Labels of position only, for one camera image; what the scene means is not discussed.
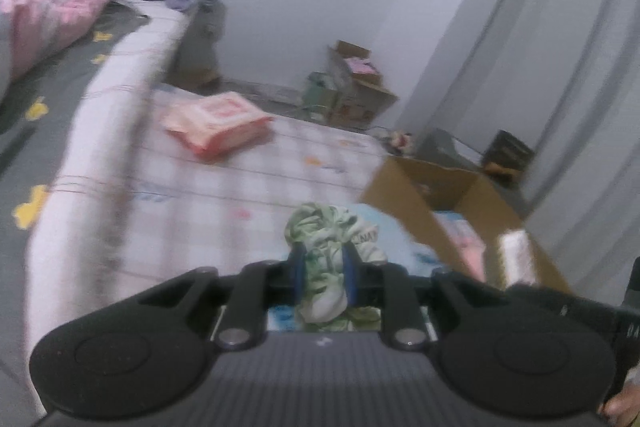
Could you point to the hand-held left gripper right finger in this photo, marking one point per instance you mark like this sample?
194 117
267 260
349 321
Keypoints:
351 274

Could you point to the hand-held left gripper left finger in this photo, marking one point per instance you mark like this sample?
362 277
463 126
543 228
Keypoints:
298 274

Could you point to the green white cloth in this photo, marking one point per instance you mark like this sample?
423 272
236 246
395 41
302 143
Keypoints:
325 237

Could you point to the light blue plastic package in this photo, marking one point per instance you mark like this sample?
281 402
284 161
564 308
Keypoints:
395 232

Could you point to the brown cardboard box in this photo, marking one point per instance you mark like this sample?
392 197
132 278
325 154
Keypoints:
400 197

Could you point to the person's right hand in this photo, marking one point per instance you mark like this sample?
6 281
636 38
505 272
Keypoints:
622 407

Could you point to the small toy figure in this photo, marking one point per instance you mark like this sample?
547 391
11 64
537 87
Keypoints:
400 142

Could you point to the grey case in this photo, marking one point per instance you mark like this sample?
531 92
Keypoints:
440 144

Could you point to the open cardboard box pink contents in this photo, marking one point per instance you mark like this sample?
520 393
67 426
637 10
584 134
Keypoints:
360 102

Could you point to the pink tissue pack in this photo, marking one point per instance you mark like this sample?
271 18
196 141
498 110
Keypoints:
215 122

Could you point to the pale green box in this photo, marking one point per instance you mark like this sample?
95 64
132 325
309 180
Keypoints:
320 94

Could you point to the black orange box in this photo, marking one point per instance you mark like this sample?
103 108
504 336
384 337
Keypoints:
507 149

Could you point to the grey mattress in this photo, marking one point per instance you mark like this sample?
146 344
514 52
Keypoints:
205 42

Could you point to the grey curtain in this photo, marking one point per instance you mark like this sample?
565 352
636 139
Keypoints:
550 57

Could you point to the grey bed sheet yellow prints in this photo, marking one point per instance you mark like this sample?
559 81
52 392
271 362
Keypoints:
50 82

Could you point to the pink quilt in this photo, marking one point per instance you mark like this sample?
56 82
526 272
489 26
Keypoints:
45 22

